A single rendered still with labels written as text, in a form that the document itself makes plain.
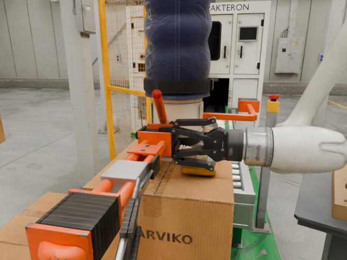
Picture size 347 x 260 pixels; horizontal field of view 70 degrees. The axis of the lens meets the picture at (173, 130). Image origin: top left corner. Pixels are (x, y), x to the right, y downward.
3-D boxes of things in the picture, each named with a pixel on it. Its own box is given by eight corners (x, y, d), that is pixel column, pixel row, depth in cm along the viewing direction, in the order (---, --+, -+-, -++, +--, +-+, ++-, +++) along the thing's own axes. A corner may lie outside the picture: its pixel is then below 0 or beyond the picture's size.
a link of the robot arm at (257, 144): (270, 174, 54) (241, 172, 55) (264, 158, 62) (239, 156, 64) (274, 133, 51) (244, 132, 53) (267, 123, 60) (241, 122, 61)
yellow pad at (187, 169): (195, 139, 105) (195, 127, 104) (219, 140, 104) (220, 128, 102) (181, 174, 73) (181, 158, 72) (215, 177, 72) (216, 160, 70)
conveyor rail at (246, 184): (230, 122, 354) (231, 109, 349) (234, 122, 354) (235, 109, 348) (242, 224, 136) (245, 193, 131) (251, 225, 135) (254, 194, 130)
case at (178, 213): (149, 199, 135) (146, 128, 124) (224, 207, 127) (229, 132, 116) (94, 302, 78) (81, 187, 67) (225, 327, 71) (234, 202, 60)
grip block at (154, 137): (145, 143, 69) (144, 123, 67) (180, 146, 67) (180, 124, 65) (135, 154, 61) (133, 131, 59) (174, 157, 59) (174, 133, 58)
